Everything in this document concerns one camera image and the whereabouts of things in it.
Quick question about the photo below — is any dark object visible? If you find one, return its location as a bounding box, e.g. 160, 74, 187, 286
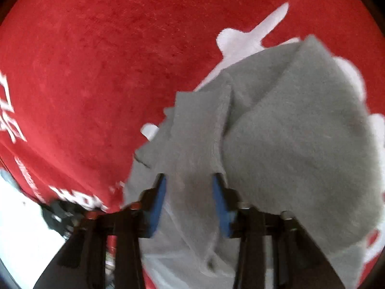
40, 200, 80, 240

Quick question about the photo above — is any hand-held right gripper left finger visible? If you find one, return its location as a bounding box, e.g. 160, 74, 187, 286
33, 173, 167, 289

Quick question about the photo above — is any grey fleece garment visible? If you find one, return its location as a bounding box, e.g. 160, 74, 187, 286
122, 34, 385, 289

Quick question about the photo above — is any red blanket with white print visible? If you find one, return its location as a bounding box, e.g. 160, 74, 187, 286
0, 0, 385, 289

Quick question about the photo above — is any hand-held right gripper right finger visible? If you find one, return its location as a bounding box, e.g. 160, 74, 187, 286
212, 172, 346, 289

